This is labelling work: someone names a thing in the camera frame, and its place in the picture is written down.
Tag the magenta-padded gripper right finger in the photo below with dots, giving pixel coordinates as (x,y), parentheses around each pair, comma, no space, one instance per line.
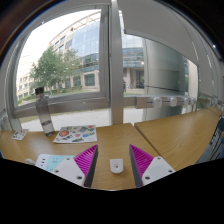
(158,168)

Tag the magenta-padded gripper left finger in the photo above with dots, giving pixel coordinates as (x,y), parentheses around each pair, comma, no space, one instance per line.
(68,170)

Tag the small white charger block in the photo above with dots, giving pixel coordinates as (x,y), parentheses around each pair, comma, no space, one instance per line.
(116,166)

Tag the large colourful sticker sheet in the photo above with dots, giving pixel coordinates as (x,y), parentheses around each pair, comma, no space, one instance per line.
(76,134)

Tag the clear bottle with dark cap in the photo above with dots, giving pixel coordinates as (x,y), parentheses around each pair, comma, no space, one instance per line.
(45,115)

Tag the round recessed ceiling light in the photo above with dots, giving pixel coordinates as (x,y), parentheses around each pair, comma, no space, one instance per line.
(213,46)

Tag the white roller blind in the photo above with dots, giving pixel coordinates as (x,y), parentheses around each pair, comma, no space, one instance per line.
(156,26)

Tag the grey wall rail, white sockets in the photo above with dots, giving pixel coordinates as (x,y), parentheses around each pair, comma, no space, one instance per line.
(166,101)

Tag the grey window frame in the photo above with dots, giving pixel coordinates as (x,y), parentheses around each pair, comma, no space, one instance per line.
(104,60)

